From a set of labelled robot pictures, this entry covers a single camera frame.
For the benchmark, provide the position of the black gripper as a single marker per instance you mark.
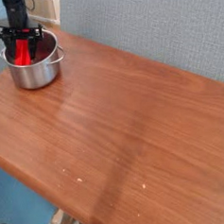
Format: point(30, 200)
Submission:
point(17, 25)

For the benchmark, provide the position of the red plastic block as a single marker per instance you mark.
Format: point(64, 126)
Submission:
point(22, 56)

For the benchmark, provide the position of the stainless steel pot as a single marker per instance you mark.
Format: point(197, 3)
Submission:
point(43, 69)

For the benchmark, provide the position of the beige wooden cabinet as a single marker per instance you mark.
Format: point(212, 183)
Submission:
point(45, 10)

